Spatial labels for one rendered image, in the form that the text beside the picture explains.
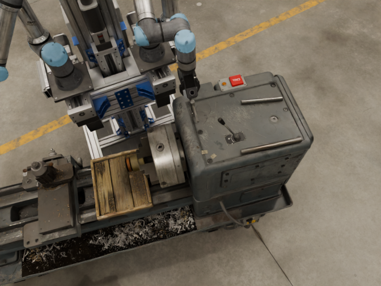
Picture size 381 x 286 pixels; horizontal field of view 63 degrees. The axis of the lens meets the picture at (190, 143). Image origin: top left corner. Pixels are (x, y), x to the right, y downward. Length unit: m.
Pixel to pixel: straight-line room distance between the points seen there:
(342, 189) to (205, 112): 1.70
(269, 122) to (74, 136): 2.08
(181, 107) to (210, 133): 0.21
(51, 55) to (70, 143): 1.49
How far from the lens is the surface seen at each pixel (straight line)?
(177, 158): 1.46
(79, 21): 1.85
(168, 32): 1.28
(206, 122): 1.49
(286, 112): 1.57
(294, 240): 2.66
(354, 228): 2.84
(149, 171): 1.56
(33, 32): 1.81
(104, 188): 1.83
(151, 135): 1.51
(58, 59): 1.74
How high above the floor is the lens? 2.53
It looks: 62 degrees down
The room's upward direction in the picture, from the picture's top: 5 degrees counter-clockwise
